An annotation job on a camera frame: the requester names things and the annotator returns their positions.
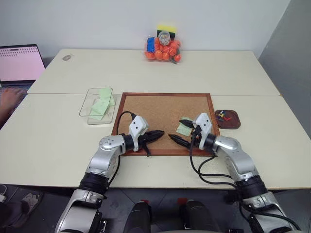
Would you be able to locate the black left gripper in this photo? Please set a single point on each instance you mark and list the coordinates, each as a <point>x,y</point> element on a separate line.
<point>143,138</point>

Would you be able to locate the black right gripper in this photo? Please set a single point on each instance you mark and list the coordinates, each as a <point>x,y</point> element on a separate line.
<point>195,137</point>

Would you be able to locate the bystander's forearm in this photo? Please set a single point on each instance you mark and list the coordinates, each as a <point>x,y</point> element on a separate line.
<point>4,115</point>

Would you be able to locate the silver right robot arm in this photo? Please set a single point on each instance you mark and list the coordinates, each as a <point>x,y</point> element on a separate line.
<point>240,162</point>

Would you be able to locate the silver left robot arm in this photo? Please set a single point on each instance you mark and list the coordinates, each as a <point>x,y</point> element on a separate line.
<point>102,160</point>

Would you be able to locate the green sticky note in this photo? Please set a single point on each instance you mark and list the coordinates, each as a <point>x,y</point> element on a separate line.
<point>96,117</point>
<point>182,131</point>
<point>105,93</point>
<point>102,105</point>

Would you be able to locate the brown wooden tray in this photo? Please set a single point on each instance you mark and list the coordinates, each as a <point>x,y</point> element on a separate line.
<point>229,122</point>

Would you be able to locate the clear plastic box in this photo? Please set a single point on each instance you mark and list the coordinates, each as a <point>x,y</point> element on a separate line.
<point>97,106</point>

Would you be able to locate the bystander's bare hand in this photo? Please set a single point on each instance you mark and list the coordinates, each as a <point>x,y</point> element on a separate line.
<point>12,97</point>

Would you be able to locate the wood-framed cork board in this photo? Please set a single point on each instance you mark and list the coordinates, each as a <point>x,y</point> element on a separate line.
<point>160,109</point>

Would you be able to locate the red pushpin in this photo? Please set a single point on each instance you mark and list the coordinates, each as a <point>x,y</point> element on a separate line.
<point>227,119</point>

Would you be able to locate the clear bag of orange items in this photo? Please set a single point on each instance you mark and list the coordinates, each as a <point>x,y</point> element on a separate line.
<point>165,52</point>

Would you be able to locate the blue flat packet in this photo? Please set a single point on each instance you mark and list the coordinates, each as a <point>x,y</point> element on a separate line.
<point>150,44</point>

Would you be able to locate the clear tape roll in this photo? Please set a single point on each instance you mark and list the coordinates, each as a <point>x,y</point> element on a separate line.
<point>163,37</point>

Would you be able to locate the yellow and black sponge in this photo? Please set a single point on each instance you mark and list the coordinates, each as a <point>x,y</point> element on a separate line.
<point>167,26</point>

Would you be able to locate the grey round table grommet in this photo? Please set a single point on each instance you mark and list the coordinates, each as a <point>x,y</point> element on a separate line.
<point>67,58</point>

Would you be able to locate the sandalled foot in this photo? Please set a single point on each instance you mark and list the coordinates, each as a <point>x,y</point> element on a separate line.
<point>30,200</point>

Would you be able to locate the open laptop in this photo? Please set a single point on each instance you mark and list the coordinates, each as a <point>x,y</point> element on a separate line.
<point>18,63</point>

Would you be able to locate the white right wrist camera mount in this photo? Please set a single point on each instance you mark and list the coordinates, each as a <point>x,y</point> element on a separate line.
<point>203,123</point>

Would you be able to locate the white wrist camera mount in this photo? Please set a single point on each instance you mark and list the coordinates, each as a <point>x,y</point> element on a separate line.
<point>203,123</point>
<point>138,125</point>

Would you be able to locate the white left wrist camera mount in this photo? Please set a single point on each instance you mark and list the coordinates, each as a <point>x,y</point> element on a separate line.
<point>138,125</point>

